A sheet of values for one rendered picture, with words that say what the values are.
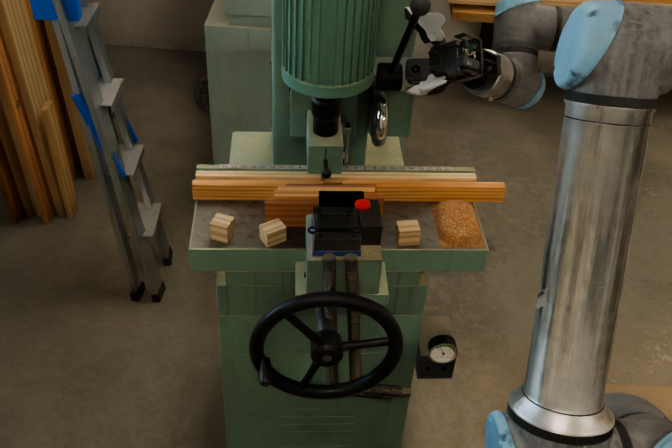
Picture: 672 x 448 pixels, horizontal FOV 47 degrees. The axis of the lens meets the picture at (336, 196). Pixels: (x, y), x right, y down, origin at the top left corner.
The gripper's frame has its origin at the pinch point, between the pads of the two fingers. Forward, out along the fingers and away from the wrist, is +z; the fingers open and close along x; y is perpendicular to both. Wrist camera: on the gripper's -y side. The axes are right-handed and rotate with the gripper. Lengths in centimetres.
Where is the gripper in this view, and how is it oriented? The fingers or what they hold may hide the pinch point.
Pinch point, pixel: (401, 49)
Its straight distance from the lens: 137.6
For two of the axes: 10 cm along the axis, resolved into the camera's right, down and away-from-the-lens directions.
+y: 6.9, -1.2, -7.1
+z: -7.2, -1.1, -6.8
